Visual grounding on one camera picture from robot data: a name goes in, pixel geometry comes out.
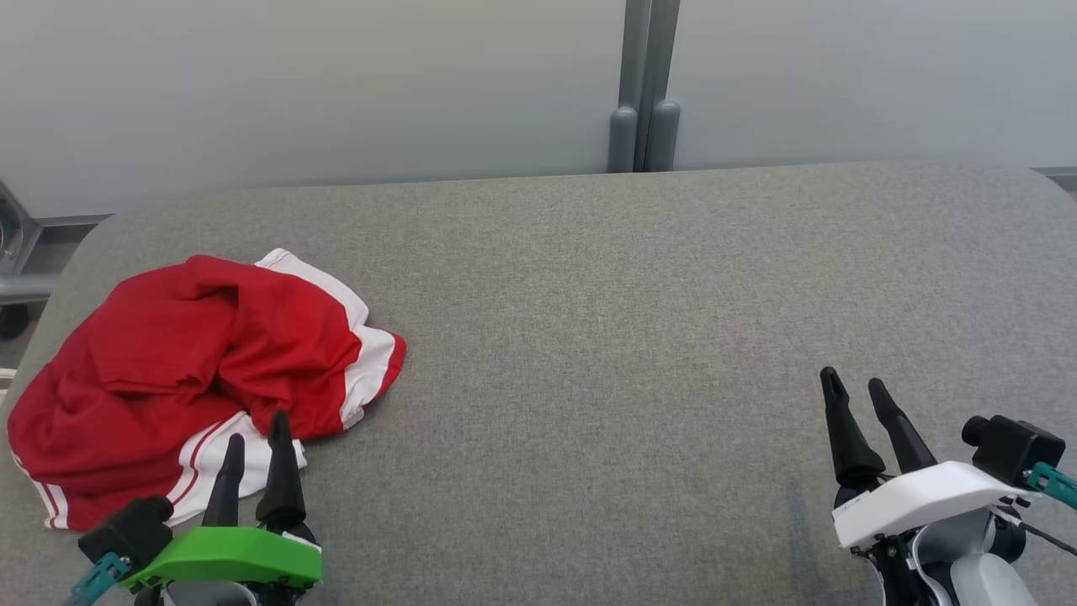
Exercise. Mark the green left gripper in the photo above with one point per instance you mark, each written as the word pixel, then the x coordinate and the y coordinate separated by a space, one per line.
pixel 227 555

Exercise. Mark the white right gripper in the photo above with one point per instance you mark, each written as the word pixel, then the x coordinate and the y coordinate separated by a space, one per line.
pixel 917 501

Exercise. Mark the red shorts with white stripes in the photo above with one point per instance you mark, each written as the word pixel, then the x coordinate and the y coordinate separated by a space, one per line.
pixel 160 353

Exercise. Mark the grey fabric sofa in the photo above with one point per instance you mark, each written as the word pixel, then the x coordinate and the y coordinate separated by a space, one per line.
pixel 631 337

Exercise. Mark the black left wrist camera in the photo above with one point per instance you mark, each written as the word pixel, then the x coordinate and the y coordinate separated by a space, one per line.
pixel 126 530

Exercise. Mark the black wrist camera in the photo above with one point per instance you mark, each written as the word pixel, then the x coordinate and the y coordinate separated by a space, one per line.
pixel 126 530
pixel 1014 446

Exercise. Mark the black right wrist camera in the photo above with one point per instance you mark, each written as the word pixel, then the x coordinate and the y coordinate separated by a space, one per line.
pixel 1014 446

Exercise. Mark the teal right camera connector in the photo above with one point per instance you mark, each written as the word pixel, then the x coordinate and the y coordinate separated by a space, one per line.
pixel 1053 484

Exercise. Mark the teal camera connector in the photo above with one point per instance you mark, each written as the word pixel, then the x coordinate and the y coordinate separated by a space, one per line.
pixel 1053 484
pixel 97 581

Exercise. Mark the teal left camera connector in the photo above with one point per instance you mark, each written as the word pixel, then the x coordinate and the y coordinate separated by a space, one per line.
pixel 97 581

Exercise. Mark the grey metal cart frame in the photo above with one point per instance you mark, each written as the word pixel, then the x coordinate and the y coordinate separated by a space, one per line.
pixel 21 288

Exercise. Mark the grey double partition post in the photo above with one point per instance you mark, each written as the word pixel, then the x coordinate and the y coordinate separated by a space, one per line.
pixel 644 84

